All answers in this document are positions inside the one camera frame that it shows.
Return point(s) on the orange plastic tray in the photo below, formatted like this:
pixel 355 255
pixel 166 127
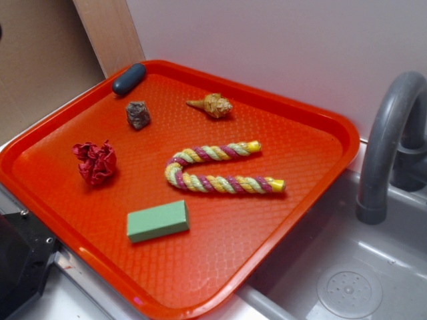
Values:
pixel 186 274

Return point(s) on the tan spiral seashell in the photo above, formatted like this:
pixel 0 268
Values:
pixel 214 104

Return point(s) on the green rectangular block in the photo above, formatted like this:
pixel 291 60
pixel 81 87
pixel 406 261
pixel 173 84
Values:
pixel 159 221

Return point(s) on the grey brown rock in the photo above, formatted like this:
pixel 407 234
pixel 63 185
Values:
pixel 138 115

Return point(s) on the crumpled red paper ball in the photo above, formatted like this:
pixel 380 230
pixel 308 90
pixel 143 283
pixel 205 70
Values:
pixel 97 162

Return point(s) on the dark grey oval capsule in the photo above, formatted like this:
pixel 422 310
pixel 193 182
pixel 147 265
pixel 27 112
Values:
pixel 127 81

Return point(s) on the grey plastic sink basin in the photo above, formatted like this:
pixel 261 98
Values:
pixel 332 266

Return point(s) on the light wooden board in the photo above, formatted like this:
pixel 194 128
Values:
pixel 111 32

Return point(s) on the grey toy faucet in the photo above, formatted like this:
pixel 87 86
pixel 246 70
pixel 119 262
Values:
pixel 396 149

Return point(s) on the multicolour twisted rope toy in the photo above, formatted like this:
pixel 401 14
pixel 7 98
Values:
pixel 177 177

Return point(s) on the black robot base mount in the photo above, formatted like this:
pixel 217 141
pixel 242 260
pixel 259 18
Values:
pixel 28 250

